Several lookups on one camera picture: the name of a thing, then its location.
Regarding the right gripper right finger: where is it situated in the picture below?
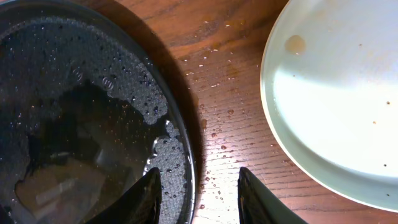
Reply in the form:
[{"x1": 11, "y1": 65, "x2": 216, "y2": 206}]
[{"x1": 238, "y1": 167, "x2": 307, "y2": 224}]

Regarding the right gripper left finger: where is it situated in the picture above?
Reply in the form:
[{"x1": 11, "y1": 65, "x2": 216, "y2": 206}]
[{"x1": 86, "y1": 167, "x2": 162, "y2": 224}]

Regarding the light blue plate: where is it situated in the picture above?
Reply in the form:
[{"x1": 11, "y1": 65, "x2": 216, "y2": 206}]
[{"x1": 260, "y1": 0, "x2": 397, "y2": 212}]

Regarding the round black tray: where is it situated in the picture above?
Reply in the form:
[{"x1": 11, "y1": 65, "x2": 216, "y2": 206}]
[{"x1": 1, "y1": 1, "x2": 196, "y2": 223}]

